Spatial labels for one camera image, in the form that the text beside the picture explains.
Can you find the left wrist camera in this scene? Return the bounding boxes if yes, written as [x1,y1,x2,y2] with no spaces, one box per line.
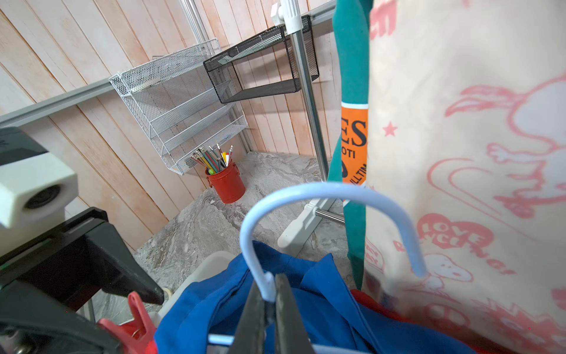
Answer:
[1,127,78,256]

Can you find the black mesh basket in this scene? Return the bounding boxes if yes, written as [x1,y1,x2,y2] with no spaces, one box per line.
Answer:
[203,26,301,104]

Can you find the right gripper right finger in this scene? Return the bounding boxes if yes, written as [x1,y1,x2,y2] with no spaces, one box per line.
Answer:
[275,274,315,354]

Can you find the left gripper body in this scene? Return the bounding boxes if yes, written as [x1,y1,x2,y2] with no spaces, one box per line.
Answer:
[1,207,164,353]

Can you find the red pencil cup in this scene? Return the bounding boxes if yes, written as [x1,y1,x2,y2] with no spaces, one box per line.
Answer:
[206,162,246,204]

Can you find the red clothespin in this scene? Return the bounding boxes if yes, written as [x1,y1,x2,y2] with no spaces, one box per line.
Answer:
[97,291,158,354]

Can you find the white clothes rack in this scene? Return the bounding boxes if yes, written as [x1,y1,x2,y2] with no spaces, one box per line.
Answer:
[270,1,345,257]

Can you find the cream pink print jacket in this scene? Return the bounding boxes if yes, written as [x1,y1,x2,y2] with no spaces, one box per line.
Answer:
[363,1,565,353]

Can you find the light blue hanger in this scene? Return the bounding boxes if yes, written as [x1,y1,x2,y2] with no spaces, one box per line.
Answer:
[207,181,429,354]

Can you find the white plastic laundry basket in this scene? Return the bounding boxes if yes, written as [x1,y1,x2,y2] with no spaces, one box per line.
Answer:
[158,251,235,319]

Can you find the white wire shelf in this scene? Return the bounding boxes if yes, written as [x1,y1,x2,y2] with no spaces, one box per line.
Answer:
[109,38,248,175]

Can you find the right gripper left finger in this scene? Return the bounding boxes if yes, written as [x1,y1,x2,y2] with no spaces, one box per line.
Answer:
[228,282,268,354]

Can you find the green jacket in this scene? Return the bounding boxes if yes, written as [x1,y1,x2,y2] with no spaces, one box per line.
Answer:
[326,0,374,289]

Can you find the blue red white jacket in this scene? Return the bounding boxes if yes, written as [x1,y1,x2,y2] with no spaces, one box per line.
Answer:
[154,241,474,353]

